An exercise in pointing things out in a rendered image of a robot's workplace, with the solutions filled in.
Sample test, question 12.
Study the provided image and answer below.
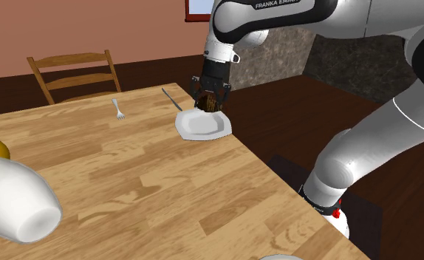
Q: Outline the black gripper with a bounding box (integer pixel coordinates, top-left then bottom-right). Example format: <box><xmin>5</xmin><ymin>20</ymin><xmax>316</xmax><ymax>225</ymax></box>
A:
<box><xmin>189</xmin><ymin>58</ymin><xmax>233</xmax><ymax>113</ymax></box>

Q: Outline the brown round thing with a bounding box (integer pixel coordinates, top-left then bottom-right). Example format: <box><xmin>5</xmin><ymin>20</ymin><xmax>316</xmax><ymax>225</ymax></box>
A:
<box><xmin>196</xmin><ymin>92</ymin><xmax>222</xmax><ymax>114</ymax></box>

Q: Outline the white plate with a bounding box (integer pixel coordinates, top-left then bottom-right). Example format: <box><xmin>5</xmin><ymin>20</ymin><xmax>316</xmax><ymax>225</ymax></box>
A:
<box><xmin>174</xmin><ymin>107</ymin><xmax>233</xmax><ymax>142</ymax></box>

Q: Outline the silver knife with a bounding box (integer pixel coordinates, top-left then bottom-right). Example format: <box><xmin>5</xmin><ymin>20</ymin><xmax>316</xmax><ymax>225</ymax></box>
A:
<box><xmin>161</xmin><ymin>87</ymin><xmax>184</xmax><ymax>112</ymax></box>

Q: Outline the red framed window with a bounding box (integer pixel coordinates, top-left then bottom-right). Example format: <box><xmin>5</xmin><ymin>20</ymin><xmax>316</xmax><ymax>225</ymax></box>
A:
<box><xmin>184</xmin><ymin>0</ymin><xmax>216</xmax><ymax>23</ymax></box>

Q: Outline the silver fork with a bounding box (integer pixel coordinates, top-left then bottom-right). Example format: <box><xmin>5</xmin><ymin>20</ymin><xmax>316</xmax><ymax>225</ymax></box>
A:
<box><xmin>111</xmin><ymin>97</ymin><xmax>126</xmax><ymax>121</ymax></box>

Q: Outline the wooden table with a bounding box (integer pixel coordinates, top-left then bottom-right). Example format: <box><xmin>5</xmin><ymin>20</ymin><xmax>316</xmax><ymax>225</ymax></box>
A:
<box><xmin>0</xmin><ymin>82</ymin><xmax>372</xmax><ymax>260</ymax></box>

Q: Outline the wooden chair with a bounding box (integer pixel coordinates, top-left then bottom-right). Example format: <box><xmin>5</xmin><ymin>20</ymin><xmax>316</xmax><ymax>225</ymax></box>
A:
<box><xmin>26</xmin><ymin>49</ymin><xmax>123</xmax><ymax>106</ymax></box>

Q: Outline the white round thing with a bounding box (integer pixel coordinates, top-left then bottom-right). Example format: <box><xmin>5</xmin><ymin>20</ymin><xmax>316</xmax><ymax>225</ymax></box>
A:
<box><xmin>258</xmin><ymin>253</ymin><xmax>304</xmax><ymax>260</ymax></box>

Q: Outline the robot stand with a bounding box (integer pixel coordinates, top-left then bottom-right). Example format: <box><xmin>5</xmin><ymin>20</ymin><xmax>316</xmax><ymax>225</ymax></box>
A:
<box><xmin>267</xmin><ymin>154</ymin><xmax>384</xmax><ymax>260</ymax></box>

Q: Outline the white vase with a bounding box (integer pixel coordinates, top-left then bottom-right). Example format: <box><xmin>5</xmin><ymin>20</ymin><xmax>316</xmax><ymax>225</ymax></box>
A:
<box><xmin>0</xmin><ymin>143</ymin><xmax>64</xmax><ymax>245</ymax></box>

